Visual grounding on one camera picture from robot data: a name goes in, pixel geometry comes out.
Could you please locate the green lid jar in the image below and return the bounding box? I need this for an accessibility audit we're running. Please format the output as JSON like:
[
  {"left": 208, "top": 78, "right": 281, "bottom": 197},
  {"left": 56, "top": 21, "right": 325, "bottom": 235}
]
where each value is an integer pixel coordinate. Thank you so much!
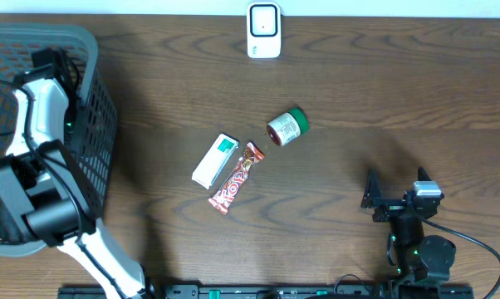
[{"left": 267, "top": 108, "right": 310, "bottom": 146}]

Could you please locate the red chocolate bar wrapper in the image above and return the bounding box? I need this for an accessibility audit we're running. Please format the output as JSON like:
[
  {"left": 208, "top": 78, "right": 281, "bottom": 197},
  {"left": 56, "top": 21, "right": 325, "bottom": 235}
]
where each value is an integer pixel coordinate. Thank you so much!
[{"left": 208, "top": 141, "right": 265, "bottom": 214}]

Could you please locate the white green box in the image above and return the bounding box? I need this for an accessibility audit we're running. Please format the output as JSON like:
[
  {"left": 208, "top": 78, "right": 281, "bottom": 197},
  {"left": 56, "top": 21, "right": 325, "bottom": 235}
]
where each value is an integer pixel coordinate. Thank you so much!
[{"left": 191, "top": 134, "right": 239, "bottom": 189}]

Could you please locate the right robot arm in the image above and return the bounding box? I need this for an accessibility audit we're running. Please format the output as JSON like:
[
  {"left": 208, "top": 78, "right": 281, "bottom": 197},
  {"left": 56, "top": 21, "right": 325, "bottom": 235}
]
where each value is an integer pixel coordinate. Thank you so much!
[{"left": 360, "top": 167, "right": 456, "bottom": 298}]

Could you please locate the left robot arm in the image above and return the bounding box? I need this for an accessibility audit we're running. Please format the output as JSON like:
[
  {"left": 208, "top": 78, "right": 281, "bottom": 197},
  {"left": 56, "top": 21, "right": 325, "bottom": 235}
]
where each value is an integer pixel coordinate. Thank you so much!
[{"left": 0, "top": 48, "right": 156, "bottom": 298}]

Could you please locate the grey plastic shopping basket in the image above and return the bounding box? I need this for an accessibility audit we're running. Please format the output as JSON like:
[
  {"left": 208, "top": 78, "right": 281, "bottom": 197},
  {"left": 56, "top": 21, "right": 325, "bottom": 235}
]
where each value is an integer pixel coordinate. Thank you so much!
[{"left": 0, "top": 23, "right": 117, "bottom": 257}]

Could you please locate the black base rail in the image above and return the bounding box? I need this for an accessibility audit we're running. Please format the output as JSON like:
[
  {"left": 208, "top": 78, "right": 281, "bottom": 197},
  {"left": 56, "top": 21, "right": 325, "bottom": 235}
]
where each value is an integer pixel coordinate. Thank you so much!
[{"left": 58, "top": 274, "right": 475, "bottom": 299}]

